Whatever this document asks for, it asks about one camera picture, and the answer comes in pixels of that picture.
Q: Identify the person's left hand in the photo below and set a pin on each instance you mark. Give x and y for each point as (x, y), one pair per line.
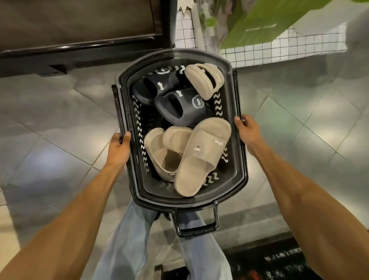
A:
(118, 154)

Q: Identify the person's right hand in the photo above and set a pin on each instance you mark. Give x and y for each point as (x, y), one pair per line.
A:
(250, 134)

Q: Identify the black basket with wavy slots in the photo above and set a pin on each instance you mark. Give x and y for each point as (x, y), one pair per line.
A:
(135, 184)

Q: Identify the beige logo rubber slipper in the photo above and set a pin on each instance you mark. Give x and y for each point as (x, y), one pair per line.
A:
(199, 161)
(161, 155)

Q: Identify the black logo rubber slipper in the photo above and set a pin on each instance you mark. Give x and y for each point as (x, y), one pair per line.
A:
(187, 111)
(147, 89)

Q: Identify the person's left forearm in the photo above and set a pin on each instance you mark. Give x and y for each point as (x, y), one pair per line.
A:
(66, 230)

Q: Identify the person's right forearm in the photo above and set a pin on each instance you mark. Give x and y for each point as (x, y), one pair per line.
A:
(317, 219)

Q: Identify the person's light blue jeans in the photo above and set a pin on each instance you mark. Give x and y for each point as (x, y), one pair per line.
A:
(126, 248)

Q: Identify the dark brown display cabinet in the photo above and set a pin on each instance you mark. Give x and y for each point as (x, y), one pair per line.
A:
(72, 23)

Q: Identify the green cardboard box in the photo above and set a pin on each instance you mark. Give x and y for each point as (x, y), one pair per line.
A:
(268, 20)

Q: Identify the black printed floor mat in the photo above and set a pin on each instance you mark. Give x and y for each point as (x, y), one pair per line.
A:
(268, 259)

